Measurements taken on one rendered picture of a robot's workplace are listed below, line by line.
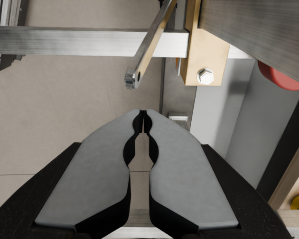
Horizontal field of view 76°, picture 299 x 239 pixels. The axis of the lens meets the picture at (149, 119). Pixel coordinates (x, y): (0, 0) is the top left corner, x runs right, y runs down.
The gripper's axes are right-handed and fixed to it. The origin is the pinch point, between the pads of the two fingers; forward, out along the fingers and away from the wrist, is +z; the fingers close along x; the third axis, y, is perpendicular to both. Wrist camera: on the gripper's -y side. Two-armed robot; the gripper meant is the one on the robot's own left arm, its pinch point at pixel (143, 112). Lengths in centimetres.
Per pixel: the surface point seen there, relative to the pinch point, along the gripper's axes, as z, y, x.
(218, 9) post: 7.4, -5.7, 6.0
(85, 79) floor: 101, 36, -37
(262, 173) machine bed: 20.8, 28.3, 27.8
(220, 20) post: 6.3, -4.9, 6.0
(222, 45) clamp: 13.5, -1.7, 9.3
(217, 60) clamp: 13.5, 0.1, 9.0
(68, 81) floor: 101, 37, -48
